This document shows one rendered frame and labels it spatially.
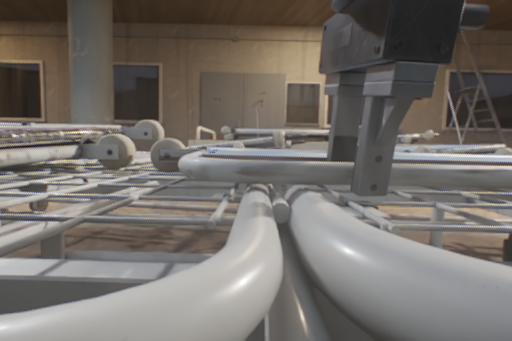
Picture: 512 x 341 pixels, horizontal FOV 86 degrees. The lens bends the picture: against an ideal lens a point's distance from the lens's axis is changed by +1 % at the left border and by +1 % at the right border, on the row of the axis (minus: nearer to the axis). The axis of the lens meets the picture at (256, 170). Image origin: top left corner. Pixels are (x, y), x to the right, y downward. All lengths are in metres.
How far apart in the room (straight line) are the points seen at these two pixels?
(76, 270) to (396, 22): 0.26
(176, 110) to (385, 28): 6.49
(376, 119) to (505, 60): 8.42
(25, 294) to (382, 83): 0.27
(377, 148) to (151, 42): 7.01
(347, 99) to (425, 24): 0.10
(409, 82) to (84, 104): 4.81
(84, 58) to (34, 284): 4.85
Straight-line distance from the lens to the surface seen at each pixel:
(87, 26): 5.16
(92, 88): 4.92
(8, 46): 8.78
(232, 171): 0.24
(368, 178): 0.24
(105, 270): 0.22
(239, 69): 6.58
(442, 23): 0.22
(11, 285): 0.25
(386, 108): 0.22
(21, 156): 0.46
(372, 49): 0.22
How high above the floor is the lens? 0.54
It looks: 4 degrees down
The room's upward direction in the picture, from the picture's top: 1 degrees clockwise
